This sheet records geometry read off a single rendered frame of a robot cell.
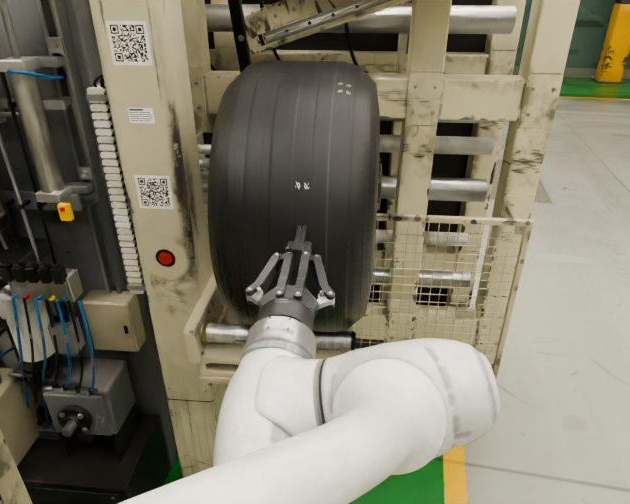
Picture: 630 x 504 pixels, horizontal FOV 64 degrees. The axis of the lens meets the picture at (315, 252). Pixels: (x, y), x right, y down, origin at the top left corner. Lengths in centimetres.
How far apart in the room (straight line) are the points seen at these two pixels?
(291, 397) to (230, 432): 7
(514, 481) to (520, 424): 29
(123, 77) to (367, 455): 86
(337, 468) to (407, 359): 15
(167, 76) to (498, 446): 180
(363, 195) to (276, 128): 19
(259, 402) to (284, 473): 20
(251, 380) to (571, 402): 208
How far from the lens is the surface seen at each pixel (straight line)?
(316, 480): 34
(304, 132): 86
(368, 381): 45
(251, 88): 94
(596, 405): 255
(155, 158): 108
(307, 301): 69
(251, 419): 52
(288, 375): 53
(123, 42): 104
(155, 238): 116
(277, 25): 136
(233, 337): 115
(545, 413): 242
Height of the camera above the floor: 162
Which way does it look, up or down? 29 degrees down
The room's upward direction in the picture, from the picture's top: straight up
